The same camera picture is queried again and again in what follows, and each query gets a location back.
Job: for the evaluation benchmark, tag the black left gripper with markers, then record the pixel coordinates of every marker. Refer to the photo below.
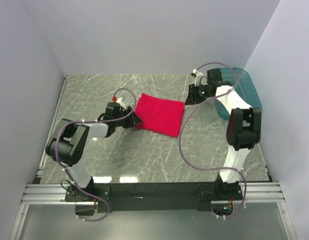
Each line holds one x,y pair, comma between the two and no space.
133,119

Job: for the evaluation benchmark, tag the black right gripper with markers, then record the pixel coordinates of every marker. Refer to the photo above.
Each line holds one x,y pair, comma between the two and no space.
192,97

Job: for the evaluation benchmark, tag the red t shirt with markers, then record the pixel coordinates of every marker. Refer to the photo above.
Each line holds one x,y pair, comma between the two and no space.
163,116

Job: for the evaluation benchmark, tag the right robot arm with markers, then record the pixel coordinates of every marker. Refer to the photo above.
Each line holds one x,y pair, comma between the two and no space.
243,130

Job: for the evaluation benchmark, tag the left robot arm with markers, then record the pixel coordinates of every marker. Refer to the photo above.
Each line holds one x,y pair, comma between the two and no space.
67,143

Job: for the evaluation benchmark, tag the teal plastic bin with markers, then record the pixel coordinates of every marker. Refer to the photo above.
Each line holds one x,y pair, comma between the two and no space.
245,89

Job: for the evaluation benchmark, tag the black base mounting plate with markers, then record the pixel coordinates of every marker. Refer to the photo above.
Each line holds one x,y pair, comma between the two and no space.
164,196

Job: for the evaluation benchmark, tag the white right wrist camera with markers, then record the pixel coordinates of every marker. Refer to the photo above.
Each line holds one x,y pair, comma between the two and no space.
197,76

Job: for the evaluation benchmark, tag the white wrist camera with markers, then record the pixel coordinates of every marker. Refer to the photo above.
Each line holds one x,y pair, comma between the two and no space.
122,101
197,76

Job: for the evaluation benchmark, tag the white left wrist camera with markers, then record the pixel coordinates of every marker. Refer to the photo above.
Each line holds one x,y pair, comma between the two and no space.
122,101

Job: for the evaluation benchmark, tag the aluminium frame rail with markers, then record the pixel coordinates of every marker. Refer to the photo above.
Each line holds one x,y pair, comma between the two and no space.
54,194

